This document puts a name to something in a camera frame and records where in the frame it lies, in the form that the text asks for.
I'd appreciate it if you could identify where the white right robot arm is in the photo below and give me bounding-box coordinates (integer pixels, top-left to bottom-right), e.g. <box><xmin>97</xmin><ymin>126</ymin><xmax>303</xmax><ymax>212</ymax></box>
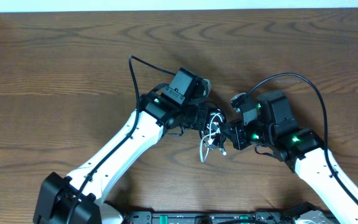
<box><xmin>221</xmin><ymin>90</ymin><xmax>358</xmax><ymax>223</ymax></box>

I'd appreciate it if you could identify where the white cable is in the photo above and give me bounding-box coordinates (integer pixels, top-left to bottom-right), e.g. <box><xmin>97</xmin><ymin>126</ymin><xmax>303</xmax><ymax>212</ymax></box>
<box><xmin>199</xmin><ymin>111</ymin><xmax>227</xmax><ymax>163</ymax></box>

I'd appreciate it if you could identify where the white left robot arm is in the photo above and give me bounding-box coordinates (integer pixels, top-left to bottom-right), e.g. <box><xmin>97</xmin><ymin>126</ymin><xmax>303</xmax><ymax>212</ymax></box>
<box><xmin>33</xmin><ymin>91</ymin><xmax>209</xmax><ymax>223</ymax></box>

